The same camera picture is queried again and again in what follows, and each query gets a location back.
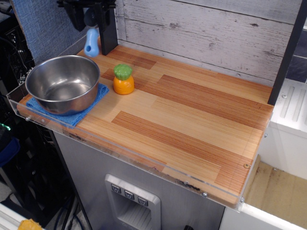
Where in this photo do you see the white toy sink unit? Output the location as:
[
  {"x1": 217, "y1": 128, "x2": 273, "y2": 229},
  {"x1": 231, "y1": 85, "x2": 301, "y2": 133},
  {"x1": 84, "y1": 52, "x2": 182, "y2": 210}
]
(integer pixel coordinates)
[{"x1": 220, "y1": 79, "x2": 307, "y2": 230}]

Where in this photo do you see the silver dispenser panel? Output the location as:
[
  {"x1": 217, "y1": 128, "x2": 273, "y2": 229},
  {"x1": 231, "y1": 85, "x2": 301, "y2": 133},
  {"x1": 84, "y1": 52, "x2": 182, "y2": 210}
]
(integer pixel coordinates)
[{"x1": 105, "y1": 174, "x2": 162, "y2": 230}]

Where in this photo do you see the blue fabric panel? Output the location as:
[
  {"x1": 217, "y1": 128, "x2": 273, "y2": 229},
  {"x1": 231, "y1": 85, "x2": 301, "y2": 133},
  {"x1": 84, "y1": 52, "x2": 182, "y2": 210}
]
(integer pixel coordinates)
[{"x1": 10, "y1": 0, "x2": 90, "y2": 65}]

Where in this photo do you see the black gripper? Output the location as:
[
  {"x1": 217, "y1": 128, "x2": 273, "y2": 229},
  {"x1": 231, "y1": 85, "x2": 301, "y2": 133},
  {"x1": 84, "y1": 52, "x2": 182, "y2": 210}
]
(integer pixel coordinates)
[{"x1": 57, "y1": 0, "x2": 116, "y2": 32}]

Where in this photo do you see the yellow object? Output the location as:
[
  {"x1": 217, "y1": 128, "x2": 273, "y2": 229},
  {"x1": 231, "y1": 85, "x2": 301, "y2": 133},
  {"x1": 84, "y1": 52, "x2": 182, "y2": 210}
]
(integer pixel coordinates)
[{"x1": 17, "y1": 219, "x2": 43, "y2": 230}]

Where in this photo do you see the black right post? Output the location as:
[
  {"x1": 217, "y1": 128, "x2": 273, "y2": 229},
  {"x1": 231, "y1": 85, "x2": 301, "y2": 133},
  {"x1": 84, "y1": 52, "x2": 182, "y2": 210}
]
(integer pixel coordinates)
[{"x1": 267, "y1": 0, "x2": 307, "y2": 105}]

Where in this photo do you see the stainless steel bowl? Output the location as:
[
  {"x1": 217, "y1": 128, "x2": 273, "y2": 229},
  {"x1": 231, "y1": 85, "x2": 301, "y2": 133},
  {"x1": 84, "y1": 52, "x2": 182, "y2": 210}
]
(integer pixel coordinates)
[{"x1": 25, "y1": 55, "x2": 100, "y2": 115}]

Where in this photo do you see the grey toy fridge cabinet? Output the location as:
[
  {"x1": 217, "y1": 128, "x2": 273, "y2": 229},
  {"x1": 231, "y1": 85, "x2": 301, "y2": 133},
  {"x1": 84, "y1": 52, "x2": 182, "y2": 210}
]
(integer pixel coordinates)
[{"x1": 55, "y1": 134, "x2": 224, "y2": 230}]

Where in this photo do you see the orange toy carrot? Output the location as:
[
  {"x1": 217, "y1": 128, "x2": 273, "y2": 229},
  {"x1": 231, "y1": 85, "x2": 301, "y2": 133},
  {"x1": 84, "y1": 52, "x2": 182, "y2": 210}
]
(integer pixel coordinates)
[{"x1": 113, "y1": 64, "x2": 135, "y2": 95}]

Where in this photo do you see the blue handled grey spoon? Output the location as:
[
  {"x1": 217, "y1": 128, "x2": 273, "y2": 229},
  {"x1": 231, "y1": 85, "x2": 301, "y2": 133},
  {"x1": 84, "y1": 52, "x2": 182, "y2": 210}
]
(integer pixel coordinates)
[{"x1": 84, "y1": 8, "x2": 99, "y2": 58}]

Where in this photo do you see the blue cloth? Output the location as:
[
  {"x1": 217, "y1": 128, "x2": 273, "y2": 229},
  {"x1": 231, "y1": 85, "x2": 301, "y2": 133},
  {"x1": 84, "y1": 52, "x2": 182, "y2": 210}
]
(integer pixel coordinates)
[{"x1": 26, "y1": 83, "x2": 109, "y2": 128}]

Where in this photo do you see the clear acrylic edge guard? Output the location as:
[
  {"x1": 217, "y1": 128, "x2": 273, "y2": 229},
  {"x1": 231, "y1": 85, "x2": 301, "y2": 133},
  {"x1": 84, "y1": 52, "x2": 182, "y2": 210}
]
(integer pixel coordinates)
[{"x1": 7, "y1": 76, "x2": 273, "y2": 210}]

